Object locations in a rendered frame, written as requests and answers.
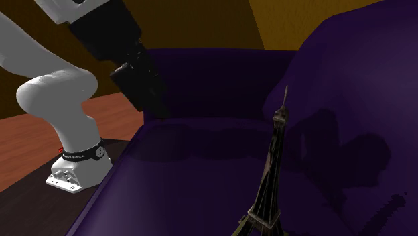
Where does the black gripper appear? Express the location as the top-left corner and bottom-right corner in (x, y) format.
(68, 0), (171, 118)

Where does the purple sofa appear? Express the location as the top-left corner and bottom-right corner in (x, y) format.
(65, 0), (418, 236)

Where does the dark tower figure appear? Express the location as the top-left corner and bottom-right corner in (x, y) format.
(232, 85), (290, 236)

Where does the dark robot stand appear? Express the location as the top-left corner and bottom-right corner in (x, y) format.
(0, 138), (132, 236)

